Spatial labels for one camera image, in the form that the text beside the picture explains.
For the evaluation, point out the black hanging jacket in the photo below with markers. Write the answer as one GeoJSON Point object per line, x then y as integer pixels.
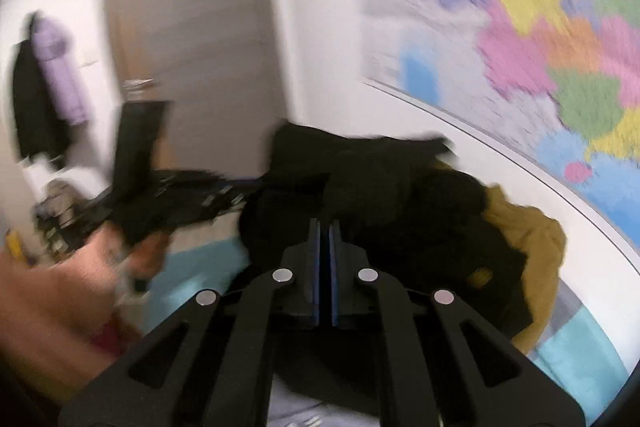
{"type": "Point", "coordinates": [39, 131]}

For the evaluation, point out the grey brown door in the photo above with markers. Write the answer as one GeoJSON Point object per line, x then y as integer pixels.
{"type": "Point", "coordinates": [215, 63]}

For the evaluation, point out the person's left hand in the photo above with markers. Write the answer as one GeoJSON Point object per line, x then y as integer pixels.
{"type": "Point", "coordinates": [59, 323]}

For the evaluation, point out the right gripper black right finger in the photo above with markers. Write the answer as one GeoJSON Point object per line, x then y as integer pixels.
{"type": "Point", "coordinates": [344, 266]}

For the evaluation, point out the colourful wall map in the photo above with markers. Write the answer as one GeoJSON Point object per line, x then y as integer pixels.
{"type": "Point", "coordinates": [556, 80]}

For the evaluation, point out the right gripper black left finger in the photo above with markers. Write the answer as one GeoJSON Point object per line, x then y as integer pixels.
{"type": "Point", "coordinates": [304, 290]}

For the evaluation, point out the teal patterned bed sheet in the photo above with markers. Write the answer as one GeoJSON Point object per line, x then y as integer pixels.
{"type": "Point", "coordinates": [573, 350]}

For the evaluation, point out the mustard yellow garment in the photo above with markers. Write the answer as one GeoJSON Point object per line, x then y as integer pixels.
{"type": "Point", "coordinates": [505, 258]}

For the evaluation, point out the purple hanging jacket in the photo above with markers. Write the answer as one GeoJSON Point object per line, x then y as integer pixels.
{"type": "Point", "coordinates": [52, 51]}

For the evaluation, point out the black coat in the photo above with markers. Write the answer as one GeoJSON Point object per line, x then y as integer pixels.
{"type": "Point", "coordinates": [416, 354]}

